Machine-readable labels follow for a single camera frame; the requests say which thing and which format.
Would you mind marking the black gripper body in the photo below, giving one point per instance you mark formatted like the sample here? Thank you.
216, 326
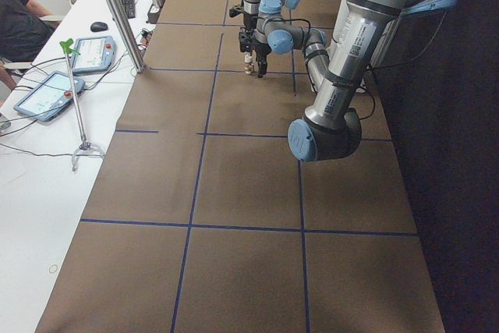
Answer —
248, 21
259, 47

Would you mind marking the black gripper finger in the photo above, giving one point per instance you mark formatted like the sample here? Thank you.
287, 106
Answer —
262, 65

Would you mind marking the white brass PPR valve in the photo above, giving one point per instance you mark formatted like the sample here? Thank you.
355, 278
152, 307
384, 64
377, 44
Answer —
248, 64

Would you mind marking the black computer mouse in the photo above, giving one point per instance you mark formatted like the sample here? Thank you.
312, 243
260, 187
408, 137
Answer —
98, 27

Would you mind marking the teach pendant far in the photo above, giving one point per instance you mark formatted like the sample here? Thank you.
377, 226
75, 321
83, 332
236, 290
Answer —
93, 55

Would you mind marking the teach pendant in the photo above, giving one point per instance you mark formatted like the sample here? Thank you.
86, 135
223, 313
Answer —
48, 99
93, 55

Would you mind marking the teach pendant near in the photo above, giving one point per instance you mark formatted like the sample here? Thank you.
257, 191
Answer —
48, 99

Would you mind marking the seated person dark shirt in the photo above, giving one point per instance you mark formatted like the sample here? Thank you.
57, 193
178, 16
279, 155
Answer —
23, 32

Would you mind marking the aluminium frame post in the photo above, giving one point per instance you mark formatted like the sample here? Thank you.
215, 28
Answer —
121, 20

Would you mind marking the green handled reacher grabber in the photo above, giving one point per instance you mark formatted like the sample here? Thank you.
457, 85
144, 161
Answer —
86, 148

